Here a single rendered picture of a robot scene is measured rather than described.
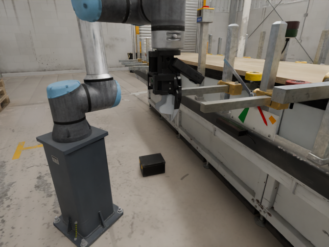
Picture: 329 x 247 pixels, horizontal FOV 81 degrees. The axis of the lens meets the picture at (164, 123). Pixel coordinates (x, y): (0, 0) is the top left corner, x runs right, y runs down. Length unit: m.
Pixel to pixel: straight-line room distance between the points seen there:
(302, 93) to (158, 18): 0.36
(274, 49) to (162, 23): 0.45
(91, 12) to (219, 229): 1.26
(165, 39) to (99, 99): 0.59
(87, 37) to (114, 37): 7.42
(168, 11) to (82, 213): 1.05
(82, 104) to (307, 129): 1.02
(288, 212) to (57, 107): 1.27
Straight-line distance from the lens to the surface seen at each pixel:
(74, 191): 1.13
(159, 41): 0.53
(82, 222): 1.27
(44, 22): 8.29
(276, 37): 0.83
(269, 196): 1.29
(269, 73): 0.84
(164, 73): 0.56
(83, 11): 0.57
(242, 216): 1.49
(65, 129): 1.03
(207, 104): 0.64
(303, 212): 1.23
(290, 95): 0.46
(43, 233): 1.51
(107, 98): 1.05
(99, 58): 1.05
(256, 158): 0.97
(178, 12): 0.54
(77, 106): 1.01
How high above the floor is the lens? 1.04
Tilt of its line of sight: 22 degrees down
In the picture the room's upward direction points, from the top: straight up
